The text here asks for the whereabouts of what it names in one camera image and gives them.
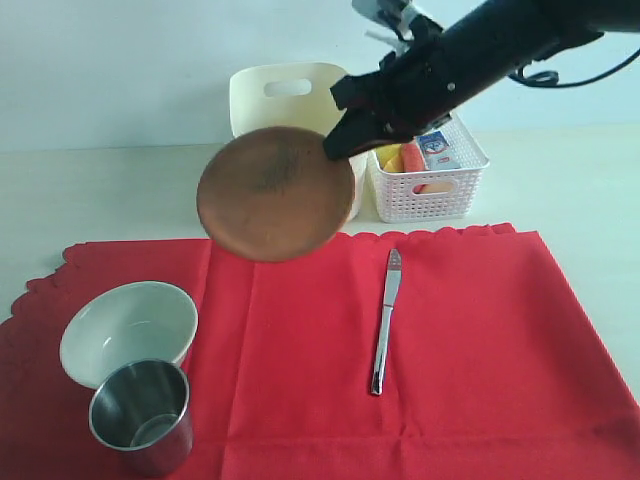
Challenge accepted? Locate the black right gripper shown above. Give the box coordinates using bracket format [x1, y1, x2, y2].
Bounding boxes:
[322, 1, 605, 160]

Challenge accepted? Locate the yellow lemon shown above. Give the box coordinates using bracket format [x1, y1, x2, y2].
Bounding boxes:
[375, 144, 401, 166]

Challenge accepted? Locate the orange cheese wedge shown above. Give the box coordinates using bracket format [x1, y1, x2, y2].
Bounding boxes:
[383, 154, 404, 174]

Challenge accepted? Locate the small red strawberry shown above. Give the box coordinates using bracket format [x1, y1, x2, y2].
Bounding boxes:
[400, 143, 427, 173]

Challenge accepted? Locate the blue white milk carton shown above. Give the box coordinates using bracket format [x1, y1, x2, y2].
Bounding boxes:
[415, 131, 461, 171]

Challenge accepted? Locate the brown egg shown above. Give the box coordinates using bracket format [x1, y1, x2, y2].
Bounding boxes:
[421, 182, 455, 194]

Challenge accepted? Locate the brown round plate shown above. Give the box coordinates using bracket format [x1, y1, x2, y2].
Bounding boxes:
[196, 126, 356, 262]

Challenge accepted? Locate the silver table knife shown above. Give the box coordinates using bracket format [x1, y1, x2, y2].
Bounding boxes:
[370, 249, 402, 396]

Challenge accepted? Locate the stainless steel cup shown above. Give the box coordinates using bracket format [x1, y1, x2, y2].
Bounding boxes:
[88, 359, 194, 477]

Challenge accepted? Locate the cream plastic bin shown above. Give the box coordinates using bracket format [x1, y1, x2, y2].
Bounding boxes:
[229, 62, 369, 221]

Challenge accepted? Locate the white lattice plastic basket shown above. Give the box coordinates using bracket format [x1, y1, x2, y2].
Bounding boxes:
[368, 116, 489, 223]

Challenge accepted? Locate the red cloth placemat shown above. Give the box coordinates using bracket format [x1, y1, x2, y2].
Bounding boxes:
[1, 224, 639, 479]

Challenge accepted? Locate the grey ceramic bowl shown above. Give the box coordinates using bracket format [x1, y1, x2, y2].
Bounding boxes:
[59, 281, 199, 390]

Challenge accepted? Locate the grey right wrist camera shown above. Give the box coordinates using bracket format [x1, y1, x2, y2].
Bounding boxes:
[351, 0, 442, 40]

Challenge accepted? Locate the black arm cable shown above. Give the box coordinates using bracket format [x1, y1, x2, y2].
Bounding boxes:
[507, 47, 640, 89]

